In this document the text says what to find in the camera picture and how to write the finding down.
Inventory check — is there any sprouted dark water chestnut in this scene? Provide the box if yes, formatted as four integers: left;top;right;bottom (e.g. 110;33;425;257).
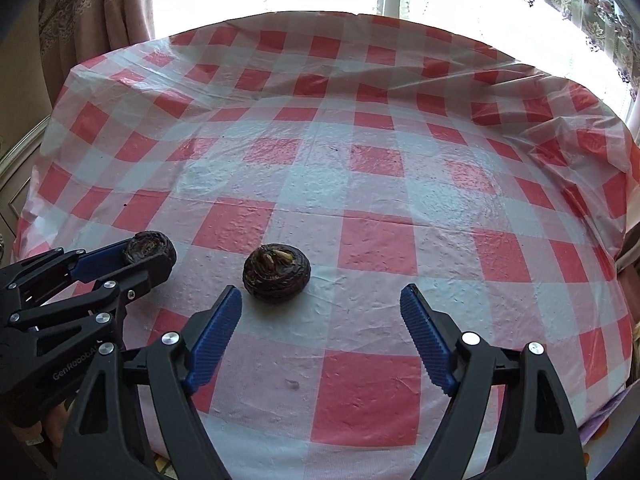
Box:
243;243;312;298

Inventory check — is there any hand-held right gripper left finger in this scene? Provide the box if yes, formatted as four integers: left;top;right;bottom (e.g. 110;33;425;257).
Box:
57;285;244;480

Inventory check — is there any red white checked tablecloth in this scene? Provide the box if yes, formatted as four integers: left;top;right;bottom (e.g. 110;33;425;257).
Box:
12;10;636;467

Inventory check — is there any floral lace curtain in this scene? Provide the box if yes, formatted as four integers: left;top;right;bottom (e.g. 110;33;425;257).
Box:
450;0;640;126

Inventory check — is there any pink patterned curtain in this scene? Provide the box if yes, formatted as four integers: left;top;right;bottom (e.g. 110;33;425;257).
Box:
37;0;167;106

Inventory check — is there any ornate cream furniture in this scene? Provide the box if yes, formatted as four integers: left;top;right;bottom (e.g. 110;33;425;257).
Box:
0;115;52;263

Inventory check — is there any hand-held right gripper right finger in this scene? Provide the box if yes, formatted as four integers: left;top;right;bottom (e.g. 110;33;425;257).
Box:
400;283;587;480

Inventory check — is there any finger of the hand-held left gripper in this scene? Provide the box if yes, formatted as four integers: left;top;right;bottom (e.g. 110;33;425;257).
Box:
7;252;175;333
0;242;135;306

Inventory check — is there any beige drape curtain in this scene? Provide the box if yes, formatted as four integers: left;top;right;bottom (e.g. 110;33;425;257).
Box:
616;230;640;321

